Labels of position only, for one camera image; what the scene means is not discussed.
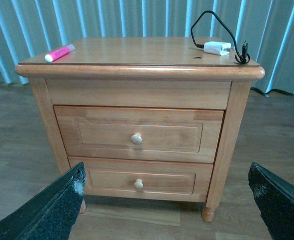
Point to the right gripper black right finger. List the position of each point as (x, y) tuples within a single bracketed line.
[(275, 200)]

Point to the wooden nightstand frame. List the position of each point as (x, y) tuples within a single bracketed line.
[(145, 72)]

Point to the pink highlighter marker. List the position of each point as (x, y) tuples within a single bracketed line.
[(59, 53)]

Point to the grey pleated curtain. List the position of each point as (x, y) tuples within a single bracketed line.
[(32, 27)]

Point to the white charger plug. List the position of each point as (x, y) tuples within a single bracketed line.
[(217, 48)]

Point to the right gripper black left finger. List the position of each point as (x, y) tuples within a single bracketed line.
[(50, 214)]

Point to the wooden drawer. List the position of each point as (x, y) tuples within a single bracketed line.
[(174, 135), (145, 179)]

